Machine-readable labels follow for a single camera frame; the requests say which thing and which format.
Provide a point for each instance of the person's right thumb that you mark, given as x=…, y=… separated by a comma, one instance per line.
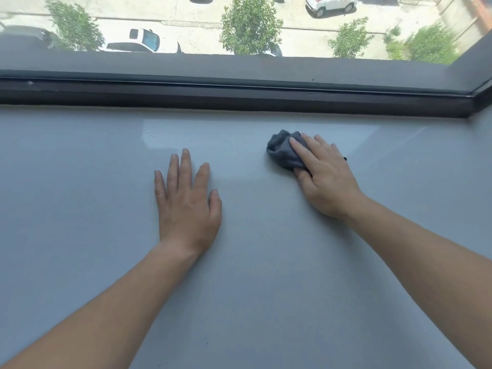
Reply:
x=303, y=179

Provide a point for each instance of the dark window frame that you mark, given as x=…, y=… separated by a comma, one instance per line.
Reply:
x=230, y=88

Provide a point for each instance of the dark grey car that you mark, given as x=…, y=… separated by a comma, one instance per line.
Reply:
x=27, y=36

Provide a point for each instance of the person's right forearm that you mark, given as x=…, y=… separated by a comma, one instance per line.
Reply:
x=430, y=265

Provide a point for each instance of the white car with sunroof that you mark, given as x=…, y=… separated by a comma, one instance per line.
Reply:
x=144, y=42

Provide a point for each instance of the person's left hand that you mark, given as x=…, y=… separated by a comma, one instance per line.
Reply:
x=184, y=211

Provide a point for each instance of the person's left thumb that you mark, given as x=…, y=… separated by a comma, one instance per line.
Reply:
x=216, y=205

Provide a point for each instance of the dark grey cleaning cloth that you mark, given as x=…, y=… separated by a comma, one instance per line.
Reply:
x=280, y=149

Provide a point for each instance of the person's right little finger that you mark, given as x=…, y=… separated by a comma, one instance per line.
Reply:
x=337, y=154

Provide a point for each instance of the white hatchback car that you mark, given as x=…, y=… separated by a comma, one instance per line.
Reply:
x=330, y=3

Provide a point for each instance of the small green tree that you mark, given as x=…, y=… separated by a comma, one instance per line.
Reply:
x=350, y=40

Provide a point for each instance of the green bushes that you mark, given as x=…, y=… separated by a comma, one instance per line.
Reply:
x=426, y=44

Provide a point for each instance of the person's left middle finger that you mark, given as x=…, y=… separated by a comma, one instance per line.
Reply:
x=186, y=167

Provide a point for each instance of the person's left forearm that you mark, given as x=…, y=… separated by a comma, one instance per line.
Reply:
x=96, y=311

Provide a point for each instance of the person's right middle finger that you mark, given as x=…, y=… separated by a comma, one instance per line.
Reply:
x=312, y=147

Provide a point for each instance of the person's right hand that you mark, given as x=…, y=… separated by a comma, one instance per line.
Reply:
x=326, y=180

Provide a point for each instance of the person's left little finger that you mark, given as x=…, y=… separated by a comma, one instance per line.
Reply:
x=158, y=186

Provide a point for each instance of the large round green tree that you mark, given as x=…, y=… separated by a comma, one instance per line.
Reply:
x=250, y=24

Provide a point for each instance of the slender green tree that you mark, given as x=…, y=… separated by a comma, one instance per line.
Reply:
x=73, y=24

